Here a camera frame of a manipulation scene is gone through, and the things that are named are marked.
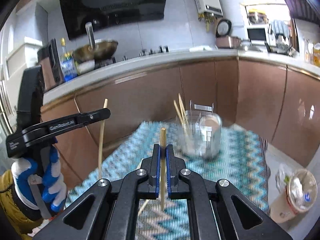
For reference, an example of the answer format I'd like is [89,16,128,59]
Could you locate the black gas stove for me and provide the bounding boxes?
[96,45,170,67]

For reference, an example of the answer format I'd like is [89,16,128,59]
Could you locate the steel wok with handle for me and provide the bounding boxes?
[73,22,118,63]

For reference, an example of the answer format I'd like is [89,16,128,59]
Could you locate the metal wire utensil holder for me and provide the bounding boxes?
[177,100,223,159]

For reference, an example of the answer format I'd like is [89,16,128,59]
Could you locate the blue zigzag table cloth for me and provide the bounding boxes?
[66,121,271,240]

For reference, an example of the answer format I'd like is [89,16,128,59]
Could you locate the white water heater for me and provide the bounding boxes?
[192,0,223,18]

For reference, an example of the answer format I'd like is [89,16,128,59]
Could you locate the white bowl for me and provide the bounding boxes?
[77,60,96,74]

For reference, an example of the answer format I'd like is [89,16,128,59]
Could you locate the person's left hand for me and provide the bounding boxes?
[11,140,68,213]

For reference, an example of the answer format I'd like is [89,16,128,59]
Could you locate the light bamboo chopstick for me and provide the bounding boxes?
[160,128,167,210]
[174,100,187,132]
[178,93,191,128]
[98,99,108,178]
[138,199,150,214]

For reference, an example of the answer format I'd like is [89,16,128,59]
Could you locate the paper cup with trash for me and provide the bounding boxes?
[269,164,318,224]

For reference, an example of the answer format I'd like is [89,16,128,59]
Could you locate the clear spray bottle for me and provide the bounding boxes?
[304,39,312,63]

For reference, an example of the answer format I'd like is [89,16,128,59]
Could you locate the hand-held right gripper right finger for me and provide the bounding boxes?
[166,144,294,240]

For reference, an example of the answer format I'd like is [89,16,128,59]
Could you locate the brown lower cabinets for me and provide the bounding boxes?
[40,56,320,180]

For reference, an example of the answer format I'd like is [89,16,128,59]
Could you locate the oil bottle with blue label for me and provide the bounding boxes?
[59,38,78,82]

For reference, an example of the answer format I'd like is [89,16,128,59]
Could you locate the light blue hanging towel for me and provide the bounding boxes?
[269,20,290,40]

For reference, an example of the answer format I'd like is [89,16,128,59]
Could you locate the white microwave oven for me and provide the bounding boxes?
[246,26,269,42]

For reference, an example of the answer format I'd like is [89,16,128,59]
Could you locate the black range hood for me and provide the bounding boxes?
[58,0,170,40]

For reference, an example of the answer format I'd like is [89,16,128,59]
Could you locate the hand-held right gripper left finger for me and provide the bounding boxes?
[32,144,160,240]

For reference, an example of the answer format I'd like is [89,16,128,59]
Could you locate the white kitchen countertop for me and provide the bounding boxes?
[42,45,320,105]

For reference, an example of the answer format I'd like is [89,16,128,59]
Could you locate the person's left forearm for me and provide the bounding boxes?
[0,169,43,240]

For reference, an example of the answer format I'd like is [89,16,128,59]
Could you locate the orange jar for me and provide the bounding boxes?
[312,42,320,67]

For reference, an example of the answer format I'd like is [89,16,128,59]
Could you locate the rice cooker with open lid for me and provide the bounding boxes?
[215,19,242,49]

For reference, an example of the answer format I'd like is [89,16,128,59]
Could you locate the glass pot lid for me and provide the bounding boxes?
[241,44,263,52]

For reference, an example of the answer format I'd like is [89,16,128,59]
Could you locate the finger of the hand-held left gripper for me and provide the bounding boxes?
[75,108,111,128]

